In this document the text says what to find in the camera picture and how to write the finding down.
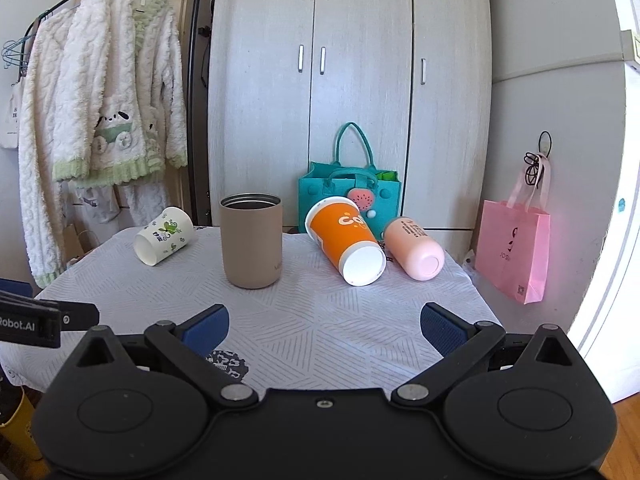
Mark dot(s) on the orange paper cup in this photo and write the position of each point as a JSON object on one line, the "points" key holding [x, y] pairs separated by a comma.
{"points": [[340, 230]]}

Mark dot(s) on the white tote bag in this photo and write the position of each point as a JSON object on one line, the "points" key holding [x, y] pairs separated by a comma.
{"points": [[9, 115]]}

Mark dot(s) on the yellow container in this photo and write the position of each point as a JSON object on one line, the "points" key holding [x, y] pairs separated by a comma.
{"points": [[17, 420]]}

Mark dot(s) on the white patterned tablecloth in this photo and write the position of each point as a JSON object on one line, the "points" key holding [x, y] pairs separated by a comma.
{"points": [[310, 315]]}

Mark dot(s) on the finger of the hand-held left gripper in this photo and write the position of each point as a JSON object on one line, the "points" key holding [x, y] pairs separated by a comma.
{"points": [[80, 316]]}

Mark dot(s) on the white refrigerator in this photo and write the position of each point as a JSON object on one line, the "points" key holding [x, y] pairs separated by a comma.
{"points": [[600, 210]]}

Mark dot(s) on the grey wooden wardrobe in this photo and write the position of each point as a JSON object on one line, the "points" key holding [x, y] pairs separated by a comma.
{"points": [[360, 110]]}

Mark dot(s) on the black clothes rack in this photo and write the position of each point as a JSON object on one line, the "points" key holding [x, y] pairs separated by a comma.
{"points": [[192, 110]]}

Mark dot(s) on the white floral paper cup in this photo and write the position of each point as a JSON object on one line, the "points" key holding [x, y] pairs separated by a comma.
{"points": [[165, 235]]}

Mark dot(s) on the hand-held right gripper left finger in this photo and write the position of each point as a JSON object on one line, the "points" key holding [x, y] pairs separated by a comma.
{"points": [[207, 327]]}

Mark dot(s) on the teal felt handbag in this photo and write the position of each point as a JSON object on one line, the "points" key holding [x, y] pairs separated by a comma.
{"points": [[320, 190]]}

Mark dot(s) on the brown paper bag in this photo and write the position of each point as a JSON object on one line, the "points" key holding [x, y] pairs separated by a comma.
{"points": [[75, 242]]}

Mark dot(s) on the white printed cloth bag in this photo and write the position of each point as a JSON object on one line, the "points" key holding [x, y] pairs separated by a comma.
{"points": [[97, 202]]}

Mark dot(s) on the pink bottle cup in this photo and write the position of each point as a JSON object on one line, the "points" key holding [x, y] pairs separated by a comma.
{"points": [[412, 247]]}

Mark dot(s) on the white fluffy jacket green trim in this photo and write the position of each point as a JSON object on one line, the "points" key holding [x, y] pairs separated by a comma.
{"points": [[37, 170]]}

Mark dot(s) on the brown metal tumbler cup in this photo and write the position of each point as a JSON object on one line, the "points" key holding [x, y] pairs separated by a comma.
{"points": [[251, 245]]}

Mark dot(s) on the white fluffy pajama jacket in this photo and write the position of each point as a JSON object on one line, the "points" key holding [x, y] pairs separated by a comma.
{"points": [[120, 70]]}

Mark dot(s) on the pink shopping bag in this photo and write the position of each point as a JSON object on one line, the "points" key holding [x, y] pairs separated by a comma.
{"points": [[512, 250]]}

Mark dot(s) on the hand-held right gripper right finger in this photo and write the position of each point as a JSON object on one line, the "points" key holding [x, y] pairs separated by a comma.
{"points": [[440, 327]]}

